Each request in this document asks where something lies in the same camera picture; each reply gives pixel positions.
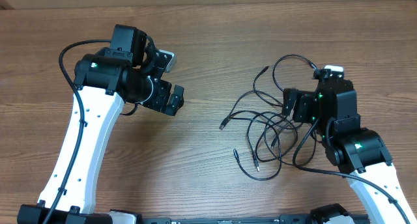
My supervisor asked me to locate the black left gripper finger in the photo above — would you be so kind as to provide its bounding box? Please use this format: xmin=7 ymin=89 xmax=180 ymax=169
xmin=163 ymin=105 xmax=179 ymax=116
xmin=169 ymin=85 xmax=184 ymax=109

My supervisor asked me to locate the thin black usb-c cable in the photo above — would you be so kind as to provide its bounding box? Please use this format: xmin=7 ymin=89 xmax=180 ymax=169
xmin=252 ymin=53 xmax=319 ymax=107

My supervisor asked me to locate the thick black usb cable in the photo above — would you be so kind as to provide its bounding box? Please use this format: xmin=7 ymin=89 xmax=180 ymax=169
xmin=218 ymin=90 xmax=319 ymax=172

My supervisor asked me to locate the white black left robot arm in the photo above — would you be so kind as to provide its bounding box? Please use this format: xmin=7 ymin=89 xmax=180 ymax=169
xmin=17 ymin=25 xmax=184 ymax=224

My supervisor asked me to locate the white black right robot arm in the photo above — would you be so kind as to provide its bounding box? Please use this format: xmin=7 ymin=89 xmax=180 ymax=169
xmin=282 ymin=75 xmax=416 ymax=223

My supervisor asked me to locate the black left camera cable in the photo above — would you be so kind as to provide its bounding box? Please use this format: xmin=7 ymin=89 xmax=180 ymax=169
xmin=42 ymin=39 xmax=113 ymax=224

